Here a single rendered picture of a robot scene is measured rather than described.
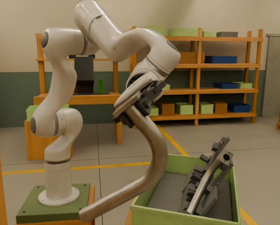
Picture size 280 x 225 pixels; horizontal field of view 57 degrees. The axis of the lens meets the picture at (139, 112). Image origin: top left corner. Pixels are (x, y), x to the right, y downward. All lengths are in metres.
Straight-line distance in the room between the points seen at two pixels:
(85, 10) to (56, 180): 0.75
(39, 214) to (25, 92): 5.29
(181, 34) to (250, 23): 2.07
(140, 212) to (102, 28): 0.70
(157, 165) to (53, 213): 0.82
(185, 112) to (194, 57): 1.26
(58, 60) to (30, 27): 5.35
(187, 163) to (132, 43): 1.02
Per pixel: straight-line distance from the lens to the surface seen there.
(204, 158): 1.47
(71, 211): 1.24
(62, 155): 1.24
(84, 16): 0.89
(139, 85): 0.51
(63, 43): 1.00
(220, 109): 6.50
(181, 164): 1.62
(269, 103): 7.74
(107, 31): 0.80
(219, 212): 1.31
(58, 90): 1.11
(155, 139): 0.46
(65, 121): 1.21
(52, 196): 1.32
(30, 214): 1.27
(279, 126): 6.50
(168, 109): 6.01
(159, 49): 0.66
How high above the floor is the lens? 1.53
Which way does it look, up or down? 12 degrees down
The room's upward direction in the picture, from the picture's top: straight up
